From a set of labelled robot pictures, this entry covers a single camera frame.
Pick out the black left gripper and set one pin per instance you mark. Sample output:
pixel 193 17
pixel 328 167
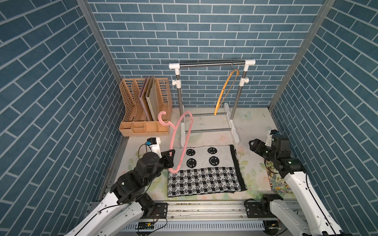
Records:
pixel 169 159

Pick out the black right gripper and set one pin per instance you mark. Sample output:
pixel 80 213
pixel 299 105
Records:
pixel 256 149

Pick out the black white smiley scarf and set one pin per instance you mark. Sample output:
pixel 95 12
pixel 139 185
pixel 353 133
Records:
pixel 207 170

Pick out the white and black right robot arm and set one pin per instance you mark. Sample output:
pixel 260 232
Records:
pixel 318 221

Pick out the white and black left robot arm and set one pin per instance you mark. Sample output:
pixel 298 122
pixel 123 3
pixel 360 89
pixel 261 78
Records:
pixel 127 201

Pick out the floral table mat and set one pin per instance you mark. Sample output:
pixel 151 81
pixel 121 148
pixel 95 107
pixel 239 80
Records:
pixel 250 124

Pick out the colourful floral booklet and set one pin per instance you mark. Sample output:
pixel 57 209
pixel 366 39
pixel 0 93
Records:
pixel 277 183

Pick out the beige folder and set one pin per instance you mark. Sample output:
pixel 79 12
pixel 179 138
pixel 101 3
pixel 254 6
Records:
pixel 151 98

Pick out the purple folder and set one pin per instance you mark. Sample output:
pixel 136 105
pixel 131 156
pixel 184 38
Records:
pixel 143 100

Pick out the left green circuit board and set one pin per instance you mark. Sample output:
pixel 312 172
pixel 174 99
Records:
pixel 145 226

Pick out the green circuit board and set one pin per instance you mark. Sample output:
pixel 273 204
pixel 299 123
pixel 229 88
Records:
pixel 145 226
pixel 271 227

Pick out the right green circuit board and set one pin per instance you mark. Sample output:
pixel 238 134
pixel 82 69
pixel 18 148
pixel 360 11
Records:
pixel 271 227

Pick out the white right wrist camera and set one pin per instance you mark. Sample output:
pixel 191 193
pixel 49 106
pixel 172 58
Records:
pixel 269 137

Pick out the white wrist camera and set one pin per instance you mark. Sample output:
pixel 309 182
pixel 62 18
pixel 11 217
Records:
pixel 154 144
pixel 269 137

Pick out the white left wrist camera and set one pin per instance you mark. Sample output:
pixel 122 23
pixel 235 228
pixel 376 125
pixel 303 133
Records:
pixel 154 144

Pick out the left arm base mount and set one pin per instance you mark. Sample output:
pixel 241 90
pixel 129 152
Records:
pixel 159 210

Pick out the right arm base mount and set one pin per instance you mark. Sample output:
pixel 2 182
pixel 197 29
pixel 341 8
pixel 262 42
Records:
pixel 255 209

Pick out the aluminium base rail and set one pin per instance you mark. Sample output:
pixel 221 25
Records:
pixel 211 210

